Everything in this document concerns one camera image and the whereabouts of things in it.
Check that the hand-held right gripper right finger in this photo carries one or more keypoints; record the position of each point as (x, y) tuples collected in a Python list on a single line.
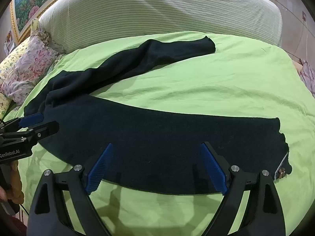
[(213, 169)]

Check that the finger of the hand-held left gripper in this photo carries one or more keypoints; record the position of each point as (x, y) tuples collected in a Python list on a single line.
[(46, 129), (30, 119)]

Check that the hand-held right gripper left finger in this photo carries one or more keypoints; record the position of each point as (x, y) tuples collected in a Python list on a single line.
[(99, 169)]

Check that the black pants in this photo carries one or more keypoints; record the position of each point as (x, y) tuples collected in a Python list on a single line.
[(147, 137)]

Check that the orange cloth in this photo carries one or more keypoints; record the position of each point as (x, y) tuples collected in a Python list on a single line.
[(16, 184)]

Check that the pink floral pillow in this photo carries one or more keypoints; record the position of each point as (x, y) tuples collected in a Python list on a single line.
[(32, 59)]

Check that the yellow floral pillow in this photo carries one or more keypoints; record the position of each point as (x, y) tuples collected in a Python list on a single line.
[(12, 54)]

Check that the green bed sheet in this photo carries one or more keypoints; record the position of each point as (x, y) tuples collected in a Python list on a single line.
[(196, 86)]

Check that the gold framed floral painting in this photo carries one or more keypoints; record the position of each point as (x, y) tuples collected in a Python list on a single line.
[(24, 2)]

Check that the pink patterned cloth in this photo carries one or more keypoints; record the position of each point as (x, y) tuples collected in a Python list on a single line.
[(308, 73)]

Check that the striped white headboard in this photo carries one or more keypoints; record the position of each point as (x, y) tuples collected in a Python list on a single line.
[(160, 9)]

